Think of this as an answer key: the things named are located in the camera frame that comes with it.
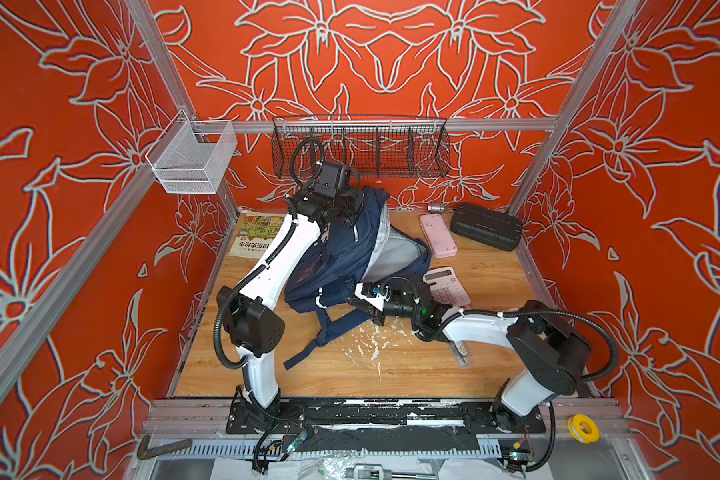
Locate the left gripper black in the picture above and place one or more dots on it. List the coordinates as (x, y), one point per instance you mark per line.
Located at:
(357, 201)

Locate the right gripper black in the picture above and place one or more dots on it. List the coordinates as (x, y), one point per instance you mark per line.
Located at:
(376, 313)

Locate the navy blue student backpack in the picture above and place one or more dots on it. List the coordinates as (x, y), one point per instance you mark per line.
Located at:
(371, 251)

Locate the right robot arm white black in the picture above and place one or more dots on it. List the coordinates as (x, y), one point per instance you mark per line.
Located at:
(553, 352)

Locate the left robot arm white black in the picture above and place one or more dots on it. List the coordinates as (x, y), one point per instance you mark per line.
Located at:
(247, 330)

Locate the pink calculator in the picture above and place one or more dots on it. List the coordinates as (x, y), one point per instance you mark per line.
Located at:
(446, 288)

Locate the pink pencil case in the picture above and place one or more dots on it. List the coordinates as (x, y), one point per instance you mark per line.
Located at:
(438, 236)

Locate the colourful illustrated history book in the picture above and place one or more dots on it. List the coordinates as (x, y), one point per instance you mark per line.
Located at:
(256, 233)

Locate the clear plastic pen box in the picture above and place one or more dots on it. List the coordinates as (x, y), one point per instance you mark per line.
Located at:
(461, 354)

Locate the small silver metal cylinder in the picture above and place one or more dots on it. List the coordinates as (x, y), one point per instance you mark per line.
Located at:
(437, 208)

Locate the black hard case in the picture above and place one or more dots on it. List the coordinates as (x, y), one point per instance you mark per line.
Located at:
(486, 226)

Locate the yellow tape roll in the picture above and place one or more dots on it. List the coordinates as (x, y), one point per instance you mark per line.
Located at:
(583, 429)

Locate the dark metal hex key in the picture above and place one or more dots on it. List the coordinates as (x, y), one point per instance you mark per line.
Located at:
(146, 451)

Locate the black wire wall basket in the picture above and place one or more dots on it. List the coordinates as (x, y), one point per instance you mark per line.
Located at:
(377, 147)

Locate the white wire mesh basket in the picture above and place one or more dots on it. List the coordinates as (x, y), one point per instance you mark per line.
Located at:
(192, 156)

